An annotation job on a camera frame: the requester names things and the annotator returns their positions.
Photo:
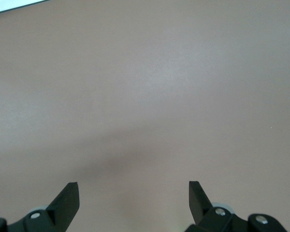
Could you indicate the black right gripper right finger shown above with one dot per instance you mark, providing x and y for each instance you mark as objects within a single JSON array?
[{"x": 207, "y": 217}]

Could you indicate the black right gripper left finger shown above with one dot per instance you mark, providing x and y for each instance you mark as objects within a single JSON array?
[{"x": 58, "y": 215}]

